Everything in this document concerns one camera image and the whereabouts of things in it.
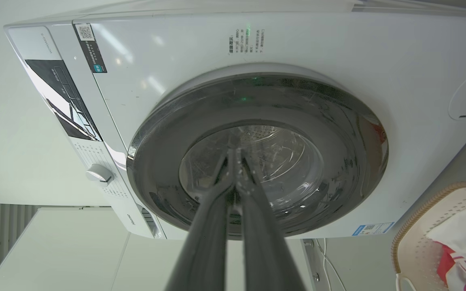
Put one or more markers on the white and red clothing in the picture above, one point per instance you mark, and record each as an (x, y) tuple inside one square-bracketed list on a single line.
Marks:
[(465, 242)]

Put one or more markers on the round dark washing machine door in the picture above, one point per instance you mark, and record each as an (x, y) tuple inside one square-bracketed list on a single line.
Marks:
[(338, 133)]

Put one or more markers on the beige woven laundry basket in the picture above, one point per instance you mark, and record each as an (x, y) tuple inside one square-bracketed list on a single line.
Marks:
[(415, 246)]

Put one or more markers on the black washing machine display panel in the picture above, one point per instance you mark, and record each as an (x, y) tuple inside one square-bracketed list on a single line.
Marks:
[(61, 97)]

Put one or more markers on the blue energy label sticker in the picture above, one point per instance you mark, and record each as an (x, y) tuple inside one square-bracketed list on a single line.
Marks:
[(372, 228)]

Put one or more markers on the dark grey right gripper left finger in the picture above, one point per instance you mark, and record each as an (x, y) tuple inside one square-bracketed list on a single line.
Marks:
[(205, 238)]

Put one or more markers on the white front-load washing machine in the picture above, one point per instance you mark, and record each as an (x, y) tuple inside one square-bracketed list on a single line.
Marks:
[(338, 52)]

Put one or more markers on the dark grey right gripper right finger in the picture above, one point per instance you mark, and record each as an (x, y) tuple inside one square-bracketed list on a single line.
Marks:
[(263, 242)]

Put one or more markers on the silver washing machine dial knob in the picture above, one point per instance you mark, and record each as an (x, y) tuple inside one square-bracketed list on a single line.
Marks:
[(99, 174)]

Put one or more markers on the black QR code sticker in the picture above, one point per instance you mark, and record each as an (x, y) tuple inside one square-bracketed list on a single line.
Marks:
[(91, 48)]

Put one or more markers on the white cabinet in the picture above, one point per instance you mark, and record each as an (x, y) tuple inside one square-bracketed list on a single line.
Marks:
[(75, 254)]

